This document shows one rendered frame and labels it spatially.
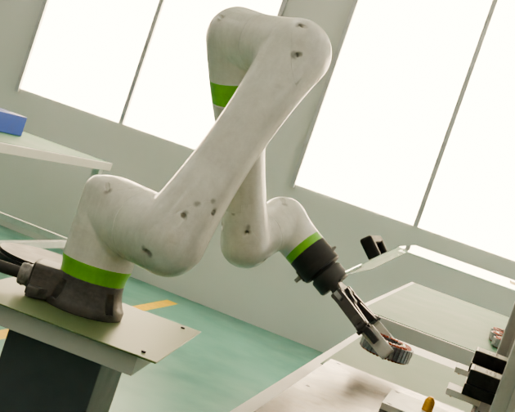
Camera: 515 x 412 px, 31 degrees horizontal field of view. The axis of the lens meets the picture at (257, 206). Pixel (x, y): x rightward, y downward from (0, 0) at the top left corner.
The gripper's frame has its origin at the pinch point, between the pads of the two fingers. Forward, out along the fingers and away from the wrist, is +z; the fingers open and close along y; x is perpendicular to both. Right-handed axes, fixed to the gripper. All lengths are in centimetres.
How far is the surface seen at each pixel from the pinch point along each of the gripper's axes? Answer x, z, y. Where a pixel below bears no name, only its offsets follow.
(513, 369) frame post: 22, 12, 73
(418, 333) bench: -5, 4, -105
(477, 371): 17, 11, 55
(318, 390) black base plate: -8.0, -1.7, 40.1
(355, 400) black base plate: -4.8, 3.6, 36.4
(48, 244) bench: -167, -172, -320
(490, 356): 17.8, 12.6, 31.4
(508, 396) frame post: 19, 15, 72
